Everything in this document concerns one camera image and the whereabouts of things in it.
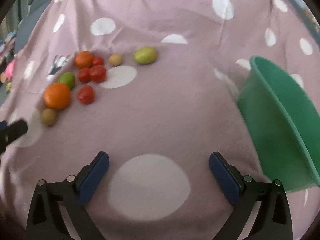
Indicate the small red tomato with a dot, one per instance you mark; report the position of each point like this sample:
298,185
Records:
98,60

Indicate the large green mango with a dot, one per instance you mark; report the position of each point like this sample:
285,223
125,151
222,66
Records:
145,55

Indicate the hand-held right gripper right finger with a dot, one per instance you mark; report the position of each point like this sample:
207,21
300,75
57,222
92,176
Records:
222,173

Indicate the colourful printed cloth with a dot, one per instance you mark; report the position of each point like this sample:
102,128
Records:
7,45

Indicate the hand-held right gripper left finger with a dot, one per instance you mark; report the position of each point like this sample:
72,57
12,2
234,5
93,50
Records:
96,172

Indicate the pink toy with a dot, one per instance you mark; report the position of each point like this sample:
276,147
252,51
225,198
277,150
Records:
10,69

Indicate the pink polka dot blanket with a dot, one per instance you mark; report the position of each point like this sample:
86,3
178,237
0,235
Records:
160,110

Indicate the small orange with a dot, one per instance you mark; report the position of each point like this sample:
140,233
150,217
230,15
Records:
84,59

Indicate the green plastic basin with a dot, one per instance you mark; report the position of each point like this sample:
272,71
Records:
275,130

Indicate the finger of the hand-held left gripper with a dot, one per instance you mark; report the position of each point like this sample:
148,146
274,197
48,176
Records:
15,130

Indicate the large orange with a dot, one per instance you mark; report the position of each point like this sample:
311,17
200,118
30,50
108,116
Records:
57,95

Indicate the yellowish brown kiwi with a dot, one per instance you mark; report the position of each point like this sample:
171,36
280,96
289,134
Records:
48,117
115,59

